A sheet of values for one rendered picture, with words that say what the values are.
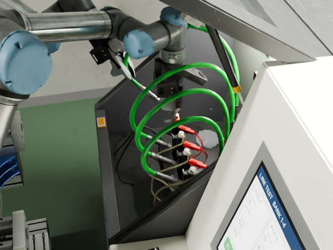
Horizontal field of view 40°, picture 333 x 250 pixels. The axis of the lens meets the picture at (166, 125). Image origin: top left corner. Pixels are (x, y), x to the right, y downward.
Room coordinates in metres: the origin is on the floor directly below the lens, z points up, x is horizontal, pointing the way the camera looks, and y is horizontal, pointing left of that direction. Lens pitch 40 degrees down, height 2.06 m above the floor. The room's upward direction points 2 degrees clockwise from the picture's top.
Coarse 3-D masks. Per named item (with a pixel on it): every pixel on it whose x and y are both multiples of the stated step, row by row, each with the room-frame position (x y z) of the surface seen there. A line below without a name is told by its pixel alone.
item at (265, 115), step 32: (288, 64) 0.83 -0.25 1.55; (320, 64) 0.83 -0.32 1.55; (256, 96) 0.80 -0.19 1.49; (288, 96) 0.71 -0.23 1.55; (320, 96) 0.72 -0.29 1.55; (256, 128) 0.75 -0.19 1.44; (288, 128) 0.66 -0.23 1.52; (320, 128) 0.62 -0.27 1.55; (224, 160) 0.80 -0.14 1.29; (288, 160) 0.61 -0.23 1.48; (320, 160) 0.55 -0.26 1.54; (224, 192) 0.74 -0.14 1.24; (320, 192) 0.51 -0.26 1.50; (192, 224) 0.80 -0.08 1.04; (320, 224) 0.47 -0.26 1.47
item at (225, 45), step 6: (204, 30) 1.22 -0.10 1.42; (222, 42) 1.21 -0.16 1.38; (228, 48) 1.21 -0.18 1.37; (126, 54) 1.27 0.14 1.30; (228, 54) 1.21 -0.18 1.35; (126, 60) 1.27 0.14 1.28; (234, 60) 1.21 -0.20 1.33; (126, 66) 1.27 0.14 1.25; (234, 66) 1.20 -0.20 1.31; (234, 72) 1.20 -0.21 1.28; (132, 78) 1.27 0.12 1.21; (138, 84) 1.26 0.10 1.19
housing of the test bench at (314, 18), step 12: (288, 0) 1.26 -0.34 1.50; (300, 0) 1.27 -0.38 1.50; (312, 0) 1.27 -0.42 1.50; (324, 0) 1.27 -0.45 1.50; (300, 12) 1.19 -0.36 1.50; (312, 12) 1.19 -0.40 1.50; (324, 12) 1.19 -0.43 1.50; (312, 24) 1.12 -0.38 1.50; (324, 24) 1.12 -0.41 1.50; (324, 36) 1.05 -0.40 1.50
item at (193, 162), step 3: (192, 159) 1.00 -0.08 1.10; (189, 162) 1.00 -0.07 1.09; (192, 162) 0.99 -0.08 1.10; (195, 162) 0.99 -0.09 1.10; (198, 162) 0.99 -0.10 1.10; (201, 162) 0.99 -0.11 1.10; (192, 165) 0.99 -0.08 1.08; (195, 165) 0.99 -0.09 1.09; (198, 165) 0.98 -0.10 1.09; (201, 165) 0.98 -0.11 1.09; (204, 165) 0.98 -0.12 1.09; (204, 168) 0.98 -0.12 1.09
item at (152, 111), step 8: (200, 88) 1.02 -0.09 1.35; (176, 96) 0.99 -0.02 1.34; (216, 96) 1.02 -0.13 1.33; (160, 104) 0.99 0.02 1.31; (224, 104) 1.02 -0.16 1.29; (152, 112) 0.98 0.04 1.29; (224, 112) 1.02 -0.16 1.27; (144, 120) 0.98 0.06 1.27; (224, 120) 1.03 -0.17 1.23; (136, 136) 0.97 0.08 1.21; (224, 136) 1.03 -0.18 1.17; (136, 144) 0.97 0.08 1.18; (224, 144) 1.02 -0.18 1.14; (152, 152) 0.99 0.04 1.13; (160, 160) 0.98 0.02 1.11; (168, 160) 0.99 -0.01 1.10
